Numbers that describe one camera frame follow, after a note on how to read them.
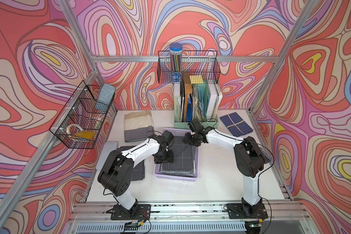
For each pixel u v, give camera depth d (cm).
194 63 93
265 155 99
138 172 86
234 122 111
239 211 73
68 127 67
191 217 73
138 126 108
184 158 89
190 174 86
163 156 75
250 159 52
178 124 106
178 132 101
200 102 94
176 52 72
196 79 82
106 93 81
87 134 68
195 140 75
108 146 98
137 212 73
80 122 79
